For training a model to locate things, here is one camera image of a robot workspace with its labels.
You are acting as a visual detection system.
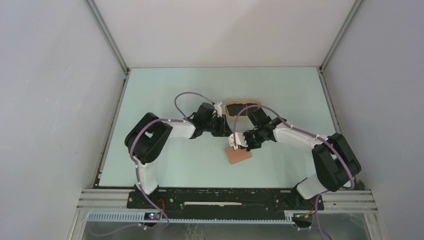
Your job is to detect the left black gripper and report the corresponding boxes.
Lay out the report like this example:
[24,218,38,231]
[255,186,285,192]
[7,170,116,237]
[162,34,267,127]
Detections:
[202,114,232,137]

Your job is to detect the beige oval tray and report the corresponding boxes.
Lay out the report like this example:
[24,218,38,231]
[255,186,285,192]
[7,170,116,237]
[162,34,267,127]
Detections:
[224,98,262,120]

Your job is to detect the orange leather card holder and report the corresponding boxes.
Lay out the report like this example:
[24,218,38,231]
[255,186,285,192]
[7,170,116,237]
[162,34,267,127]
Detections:
[224,147,253,165]

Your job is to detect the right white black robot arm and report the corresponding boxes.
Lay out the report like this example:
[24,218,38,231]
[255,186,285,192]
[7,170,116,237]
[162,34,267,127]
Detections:
[228,105,362,209]

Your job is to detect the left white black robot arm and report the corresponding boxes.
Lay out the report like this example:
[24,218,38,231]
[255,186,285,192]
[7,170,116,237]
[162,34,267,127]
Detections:
[124,102,233,208]

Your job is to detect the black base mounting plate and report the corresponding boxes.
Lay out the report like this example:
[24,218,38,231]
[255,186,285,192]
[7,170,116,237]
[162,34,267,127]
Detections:
[126,187,324,221]

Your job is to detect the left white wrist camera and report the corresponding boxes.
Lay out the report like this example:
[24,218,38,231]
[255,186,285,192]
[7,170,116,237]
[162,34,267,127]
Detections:
[212,101,226,118]

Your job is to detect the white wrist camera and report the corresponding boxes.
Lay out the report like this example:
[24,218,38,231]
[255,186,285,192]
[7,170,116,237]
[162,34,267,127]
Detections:
[212,101,226,118]
[227,132,248,151]

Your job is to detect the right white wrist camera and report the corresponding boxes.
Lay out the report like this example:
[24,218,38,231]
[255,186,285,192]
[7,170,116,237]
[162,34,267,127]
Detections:
[227,132,248,151]

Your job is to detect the white slotted cable duct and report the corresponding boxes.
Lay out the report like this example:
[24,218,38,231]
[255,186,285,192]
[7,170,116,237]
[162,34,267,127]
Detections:
[86,211,294,224]

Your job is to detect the aluminium frame rail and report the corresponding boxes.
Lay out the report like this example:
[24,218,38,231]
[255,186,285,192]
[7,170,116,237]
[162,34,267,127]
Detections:
[76,189,378,214]

